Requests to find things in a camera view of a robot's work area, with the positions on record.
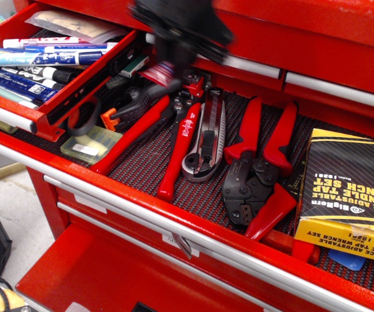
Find clear plastic bag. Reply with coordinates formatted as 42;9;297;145
25;10;129;44

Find red white marker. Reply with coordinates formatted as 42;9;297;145
3;36;88;49

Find blue plastic pick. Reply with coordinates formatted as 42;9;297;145
328;249;366;271

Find yellow black tap wrench box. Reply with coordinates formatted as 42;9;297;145
294;129;374;260

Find black red drawer liner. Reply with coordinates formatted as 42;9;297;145
10;64;374;298

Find black handled scissors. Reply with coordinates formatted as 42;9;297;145
66;96;101;137

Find red threadlocker glue tube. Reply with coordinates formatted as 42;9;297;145
139;61;175;87

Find light green pen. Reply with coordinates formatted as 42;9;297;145
0;87;38;110

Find green white small box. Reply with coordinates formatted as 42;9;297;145
119;54;149;78

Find clear plastic blade case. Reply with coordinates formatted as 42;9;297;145
60;126;123;164

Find blue white marker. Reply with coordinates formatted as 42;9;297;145
0;52;103;66

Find black expo marker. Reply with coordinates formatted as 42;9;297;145
0;66;77;84

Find red handled crimping pliers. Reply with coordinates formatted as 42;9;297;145
222;97;301;241

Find blue pencil lead box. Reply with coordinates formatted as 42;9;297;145
0;69;59;103

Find silver black utility knife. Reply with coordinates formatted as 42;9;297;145
182;87;226;183

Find red handled wire stripper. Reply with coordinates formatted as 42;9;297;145
90;70;207;202

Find red handle under box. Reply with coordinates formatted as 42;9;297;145
260;230;321;265

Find red tool chest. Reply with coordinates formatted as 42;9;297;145
0;1;374;311

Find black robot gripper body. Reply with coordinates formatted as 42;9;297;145
130;0;234;73

